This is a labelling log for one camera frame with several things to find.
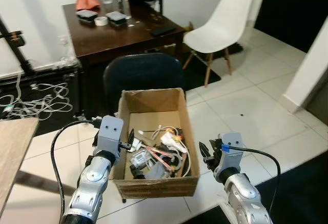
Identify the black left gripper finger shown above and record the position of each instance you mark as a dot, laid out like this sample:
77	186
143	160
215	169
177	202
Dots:
131	139

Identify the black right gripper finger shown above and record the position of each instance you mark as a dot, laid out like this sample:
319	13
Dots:
214	147
204	149

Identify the clear plastic packet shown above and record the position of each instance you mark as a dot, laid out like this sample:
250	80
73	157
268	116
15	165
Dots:
141	158

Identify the white crumpled wrapper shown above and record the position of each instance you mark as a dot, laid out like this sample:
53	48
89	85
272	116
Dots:
169	138

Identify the brown cardboard box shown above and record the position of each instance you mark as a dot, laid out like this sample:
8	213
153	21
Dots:
154	185

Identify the black office chair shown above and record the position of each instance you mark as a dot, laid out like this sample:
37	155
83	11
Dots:
143	73

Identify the black floor mat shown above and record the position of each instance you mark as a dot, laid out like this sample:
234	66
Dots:
302	193

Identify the dark wooden desk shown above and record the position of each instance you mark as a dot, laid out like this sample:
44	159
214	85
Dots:
128	37

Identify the black flat phone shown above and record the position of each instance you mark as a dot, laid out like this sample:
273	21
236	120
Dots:
162	31

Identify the black lidded container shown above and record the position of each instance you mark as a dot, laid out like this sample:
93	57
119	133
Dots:
117	18
86	15

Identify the white tape roll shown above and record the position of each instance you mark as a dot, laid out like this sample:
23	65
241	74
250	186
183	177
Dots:
96	20

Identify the white shell chair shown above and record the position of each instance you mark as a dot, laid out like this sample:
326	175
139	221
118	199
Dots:
225	19

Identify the black stand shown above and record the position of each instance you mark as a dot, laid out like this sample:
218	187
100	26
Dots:
16	44

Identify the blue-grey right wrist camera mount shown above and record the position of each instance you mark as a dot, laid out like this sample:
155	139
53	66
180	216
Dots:
230	155

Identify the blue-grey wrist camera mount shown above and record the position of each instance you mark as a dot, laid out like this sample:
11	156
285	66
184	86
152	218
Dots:
230	155
110	131

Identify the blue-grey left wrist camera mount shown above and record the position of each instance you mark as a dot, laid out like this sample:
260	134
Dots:
110	131

